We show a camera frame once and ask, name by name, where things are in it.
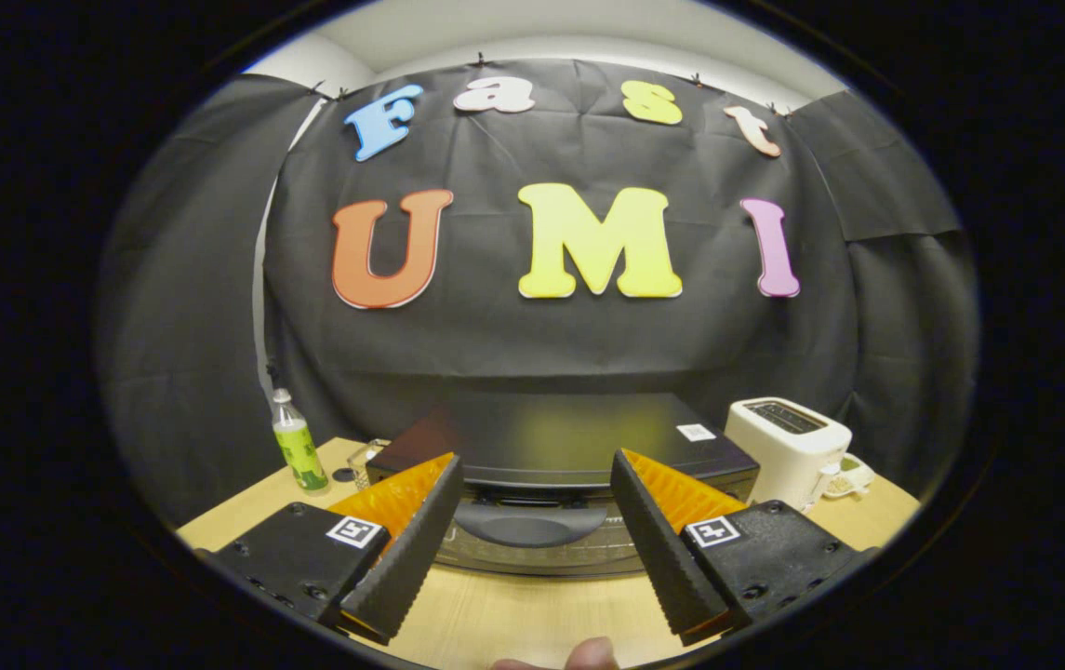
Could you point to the small dark bottle cap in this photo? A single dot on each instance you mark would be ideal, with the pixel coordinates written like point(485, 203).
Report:
point(343, 475)

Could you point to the white divided snack dish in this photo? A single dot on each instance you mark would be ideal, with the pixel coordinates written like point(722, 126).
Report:
point(853, 476)

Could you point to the small clear glass container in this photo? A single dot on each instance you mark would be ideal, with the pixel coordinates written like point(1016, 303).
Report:
point(366, 463)

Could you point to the black toaster oven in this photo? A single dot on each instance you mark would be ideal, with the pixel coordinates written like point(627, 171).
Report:
point(551, 437)

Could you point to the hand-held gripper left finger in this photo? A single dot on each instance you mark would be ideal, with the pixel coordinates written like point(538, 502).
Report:
point(411, 549)

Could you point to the green label drink bottle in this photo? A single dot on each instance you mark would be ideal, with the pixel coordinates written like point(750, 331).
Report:
point(299, 451)

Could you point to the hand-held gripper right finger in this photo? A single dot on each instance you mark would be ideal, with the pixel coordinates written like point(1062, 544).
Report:
point(658, 549)

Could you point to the white pop-up toaster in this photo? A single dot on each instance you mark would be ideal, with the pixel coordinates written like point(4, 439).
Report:
point(788, 456)

